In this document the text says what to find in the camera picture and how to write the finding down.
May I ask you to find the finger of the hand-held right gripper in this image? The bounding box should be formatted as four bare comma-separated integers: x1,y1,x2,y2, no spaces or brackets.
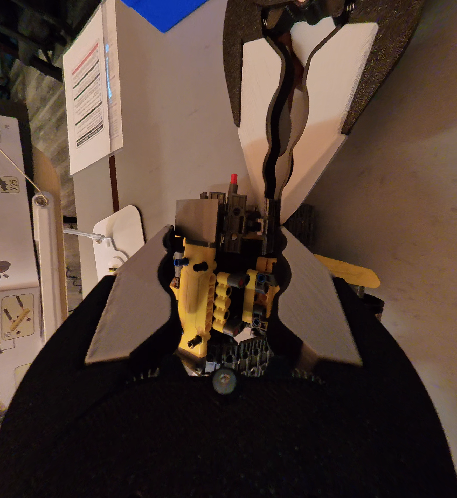
237,36,292,214
277,21,379,226

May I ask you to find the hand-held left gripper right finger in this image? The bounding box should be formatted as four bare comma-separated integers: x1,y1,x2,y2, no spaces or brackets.
276,226,364,371

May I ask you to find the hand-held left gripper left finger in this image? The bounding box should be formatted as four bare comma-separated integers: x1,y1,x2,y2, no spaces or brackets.
85,225,181,367

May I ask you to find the yellow toy brick vehicle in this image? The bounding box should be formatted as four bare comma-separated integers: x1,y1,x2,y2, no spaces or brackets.
170,173,385,378

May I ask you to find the white book stand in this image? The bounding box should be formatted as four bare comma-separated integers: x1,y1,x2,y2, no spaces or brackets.
0,130,147,341

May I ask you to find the blue plastic bin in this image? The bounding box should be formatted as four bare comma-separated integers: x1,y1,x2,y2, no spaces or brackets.
120,0,204,33

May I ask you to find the open instruction booklet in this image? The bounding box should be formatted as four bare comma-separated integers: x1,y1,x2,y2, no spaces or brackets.
0,113,44,471

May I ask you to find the white printed paper sheet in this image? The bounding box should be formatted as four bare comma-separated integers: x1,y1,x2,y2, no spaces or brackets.
62,8,123,176

